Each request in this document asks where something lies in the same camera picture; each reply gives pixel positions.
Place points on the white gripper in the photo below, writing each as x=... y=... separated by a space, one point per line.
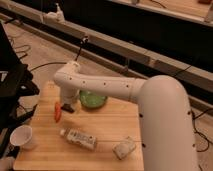
x=68 y=96

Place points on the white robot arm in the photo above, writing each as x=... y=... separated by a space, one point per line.
x=168 y=138

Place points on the white sponge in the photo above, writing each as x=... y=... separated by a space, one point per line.
x=124 y=148

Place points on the black rectangular block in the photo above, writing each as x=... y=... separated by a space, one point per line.
x=68 y=108

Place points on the green bowl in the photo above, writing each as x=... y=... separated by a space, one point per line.
x=90 y=100

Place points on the white plastic bottle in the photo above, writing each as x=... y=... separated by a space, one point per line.
x=79 y=138

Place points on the black equipment stand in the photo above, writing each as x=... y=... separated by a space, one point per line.
x=15 y=81

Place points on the white paper cup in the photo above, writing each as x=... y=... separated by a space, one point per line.
x=23 y=137

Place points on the white power strip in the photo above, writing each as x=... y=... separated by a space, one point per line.
x=58 y=15

